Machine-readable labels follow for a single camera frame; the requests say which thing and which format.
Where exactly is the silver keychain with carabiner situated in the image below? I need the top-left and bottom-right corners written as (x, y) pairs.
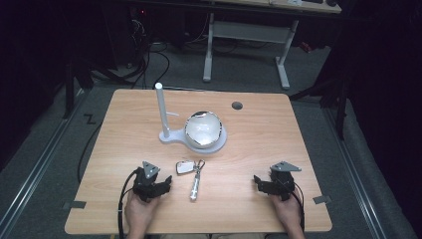
top-left (175, 158), bottom-right (206, 202)

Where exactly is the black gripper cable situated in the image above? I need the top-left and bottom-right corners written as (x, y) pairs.
top-left (116, 168), bottom-right (140, 239)
top-left (291, 181), bottom-right (307, 233)

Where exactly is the white stand with pole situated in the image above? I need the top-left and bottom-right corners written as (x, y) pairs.
top-left (154, 82), bottom-right (229, 154)

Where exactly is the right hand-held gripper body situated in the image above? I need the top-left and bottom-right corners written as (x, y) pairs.
top-left (267, 160), bottom-right (303, 202)

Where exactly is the white-framed wooden desk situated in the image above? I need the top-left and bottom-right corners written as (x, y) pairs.
top-left (202, 0), bottom-right (342, 91)

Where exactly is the person's right hand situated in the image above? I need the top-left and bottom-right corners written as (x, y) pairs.
top-left (268, 193), bottom-right (304, 233)

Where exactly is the bundle of black floor cables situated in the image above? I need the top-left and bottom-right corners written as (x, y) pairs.
top-left (93, 9), bottom-right (172, 90)

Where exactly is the grey tape strip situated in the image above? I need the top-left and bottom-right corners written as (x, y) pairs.
top-left (62, 200), bottom-right (88, 210)
top-left (312, 194), bottom-right (332, 205)

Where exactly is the metal floor rail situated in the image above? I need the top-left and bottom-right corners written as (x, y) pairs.
top-left (322, 106), bottom-right (388, 239)
top-left (0, 89), bottom-right (88, 233)

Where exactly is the dark metal stand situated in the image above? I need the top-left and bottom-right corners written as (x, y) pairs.
top-left (288, 63), bottom-right (352, 141)
top-left (61, 56), bottom-right (96, 120)

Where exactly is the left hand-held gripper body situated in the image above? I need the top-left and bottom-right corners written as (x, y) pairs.
top-left (131, 160), bottom-right (164, 203)

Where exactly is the shiny metal bowl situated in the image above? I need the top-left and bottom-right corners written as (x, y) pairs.
top-left (183, 111), bottom-right (224, 149)

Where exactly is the thin black floor cable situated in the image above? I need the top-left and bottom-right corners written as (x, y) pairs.
top-left (77, 121), bottom-right (104, 184)

